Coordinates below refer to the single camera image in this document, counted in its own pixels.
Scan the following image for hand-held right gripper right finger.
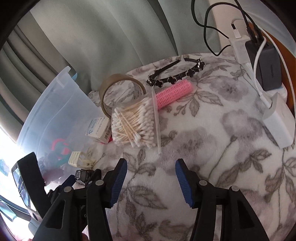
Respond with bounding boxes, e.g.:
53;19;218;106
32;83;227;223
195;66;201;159
175;158;270;241

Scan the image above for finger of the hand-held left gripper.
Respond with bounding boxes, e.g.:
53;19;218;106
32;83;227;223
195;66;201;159
84;169;101;189
47;175;77;197

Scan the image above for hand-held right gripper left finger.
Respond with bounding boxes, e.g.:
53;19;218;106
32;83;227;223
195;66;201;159
33;158;128;241

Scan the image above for small black labelled item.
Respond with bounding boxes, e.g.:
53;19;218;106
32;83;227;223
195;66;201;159
74;169;93;184

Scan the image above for teal hair ties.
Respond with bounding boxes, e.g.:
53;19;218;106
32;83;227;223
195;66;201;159
58;148;74;167

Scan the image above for cream hair clip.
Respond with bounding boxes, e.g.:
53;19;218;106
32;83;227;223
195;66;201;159
68;151;96;168

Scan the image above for pink coil hair ties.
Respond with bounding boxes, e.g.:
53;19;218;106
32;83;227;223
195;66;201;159
51;138;71;159

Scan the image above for small white blue box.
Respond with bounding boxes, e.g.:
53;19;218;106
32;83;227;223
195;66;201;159
84;116;113;144

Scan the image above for bag of cotton swabs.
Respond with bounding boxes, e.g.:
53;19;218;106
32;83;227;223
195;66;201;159
111;89;162;154

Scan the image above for clear plastic container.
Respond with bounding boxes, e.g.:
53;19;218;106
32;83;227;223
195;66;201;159
16;66;109;186

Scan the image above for pink hair roller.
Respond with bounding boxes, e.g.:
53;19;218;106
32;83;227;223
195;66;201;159
154;79;194;111

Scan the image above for brown tape roll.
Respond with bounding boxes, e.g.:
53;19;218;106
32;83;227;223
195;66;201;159
99;74;147;116

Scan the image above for black flower headband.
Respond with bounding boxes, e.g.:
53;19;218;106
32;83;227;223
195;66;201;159
147;58;206;88

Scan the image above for white charger adapter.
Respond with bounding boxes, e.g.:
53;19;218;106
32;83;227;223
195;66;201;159
262;94;296;149

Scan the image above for black charger block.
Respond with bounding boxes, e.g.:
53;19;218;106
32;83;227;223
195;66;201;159
245;39;284;92

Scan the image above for grey-green curtain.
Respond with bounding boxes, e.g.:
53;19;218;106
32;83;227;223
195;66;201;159
0;0;222;149

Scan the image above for white power strip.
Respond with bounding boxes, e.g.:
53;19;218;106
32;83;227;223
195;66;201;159
228;32;288;102

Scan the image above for short white cable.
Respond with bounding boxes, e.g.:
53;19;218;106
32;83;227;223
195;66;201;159
253;38;273;109

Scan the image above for black cable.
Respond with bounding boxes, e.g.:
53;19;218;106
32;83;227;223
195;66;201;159
203;0;255;56
191;0;264;41

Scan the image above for long white cable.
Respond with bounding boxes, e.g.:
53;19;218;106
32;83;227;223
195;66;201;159
231;19;295;105

